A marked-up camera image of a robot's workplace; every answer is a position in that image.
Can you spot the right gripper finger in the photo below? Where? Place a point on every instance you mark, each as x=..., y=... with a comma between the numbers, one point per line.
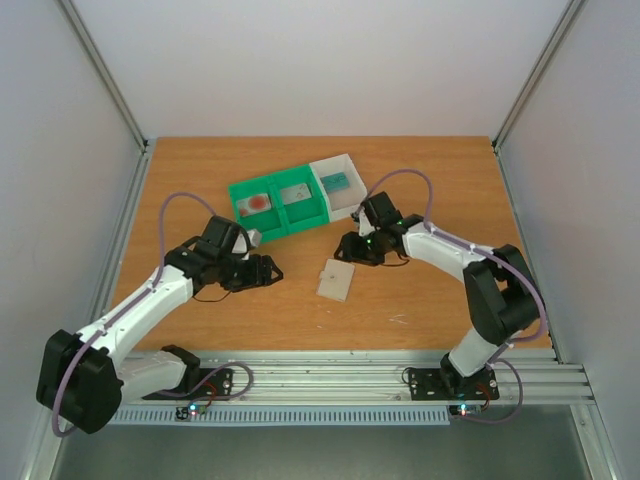
x=352, y=255
x=349, y=239

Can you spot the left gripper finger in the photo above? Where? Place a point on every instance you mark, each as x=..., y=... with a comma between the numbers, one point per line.
x=262, y=263
x=266, y=276

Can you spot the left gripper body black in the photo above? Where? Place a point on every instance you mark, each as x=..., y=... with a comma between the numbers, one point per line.
x=234, y=277

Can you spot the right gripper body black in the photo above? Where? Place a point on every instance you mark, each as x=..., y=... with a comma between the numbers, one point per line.
x=358, y=248

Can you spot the beige card holder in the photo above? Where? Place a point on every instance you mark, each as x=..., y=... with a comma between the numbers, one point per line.
x=335, y=280

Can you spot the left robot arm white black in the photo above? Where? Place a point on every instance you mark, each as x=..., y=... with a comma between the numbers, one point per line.
x=85, y=376

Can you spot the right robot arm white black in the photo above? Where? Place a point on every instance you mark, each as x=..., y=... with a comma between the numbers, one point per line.
x=502, y=298

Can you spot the card with red circle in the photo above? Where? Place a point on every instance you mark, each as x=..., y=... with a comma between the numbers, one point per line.
x=253, y=205

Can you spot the teal card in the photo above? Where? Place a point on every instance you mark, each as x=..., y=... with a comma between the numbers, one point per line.
x=335, y=182

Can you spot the grey card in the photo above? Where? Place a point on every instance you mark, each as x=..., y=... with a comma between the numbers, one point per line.
x=295, y=193

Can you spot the white bin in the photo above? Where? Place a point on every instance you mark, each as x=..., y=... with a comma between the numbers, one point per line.
x=340, y=204

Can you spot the middle green bin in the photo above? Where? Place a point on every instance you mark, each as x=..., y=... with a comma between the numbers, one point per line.
x=301, y=204

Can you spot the green bin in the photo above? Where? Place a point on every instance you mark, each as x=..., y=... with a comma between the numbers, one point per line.
x=301, y=204
x=270, y=224

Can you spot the left green bin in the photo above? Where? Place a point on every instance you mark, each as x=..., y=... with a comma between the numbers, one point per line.
x=270, y=224

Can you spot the left controller board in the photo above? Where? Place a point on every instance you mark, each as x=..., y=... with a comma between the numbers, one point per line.
x=191, y=411

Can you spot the controller board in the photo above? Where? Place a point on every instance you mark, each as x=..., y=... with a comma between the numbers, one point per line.
x=191, y=411
x=465, y=410

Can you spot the right controller board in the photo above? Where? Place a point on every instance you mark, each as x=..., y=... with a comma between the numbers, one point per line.
x=465, y=410

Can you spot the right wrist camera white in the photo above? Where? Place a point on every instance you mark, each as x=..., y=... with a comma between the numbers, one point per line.
x=364, y=226

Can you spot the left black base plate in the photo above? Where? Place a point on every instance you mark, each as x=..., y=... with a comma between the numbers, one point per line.
x=218, y=384

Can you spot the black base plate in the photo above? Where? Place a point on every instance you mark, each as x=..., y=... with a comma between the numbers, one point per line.
x=218, y=384
x=431, y=384

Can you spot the aluminium rail frame front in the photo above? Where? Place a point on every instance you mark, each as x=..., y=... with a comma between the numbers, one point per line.
x=374, y=377

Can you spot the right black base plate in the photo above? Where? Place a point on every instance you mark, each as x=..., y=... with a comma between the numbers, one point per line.
x=431, y=384

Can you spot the grey slotted cable duct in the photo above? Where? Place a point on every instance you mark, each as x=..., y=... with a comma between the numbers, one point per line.
x=281, y=416

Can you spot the left aluminium corner post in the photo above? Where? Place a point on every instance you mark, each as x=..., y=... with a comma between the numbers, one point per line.
x=88, y=44

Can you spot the aluminium corner post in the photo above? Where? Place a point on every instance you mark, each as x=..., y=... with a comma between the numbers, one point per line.
x=559, y=32
x=88, y=44

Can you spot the right aluminium corner post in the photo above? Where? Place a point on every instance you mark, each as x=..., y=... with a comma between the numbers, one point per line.
x=559, y=32

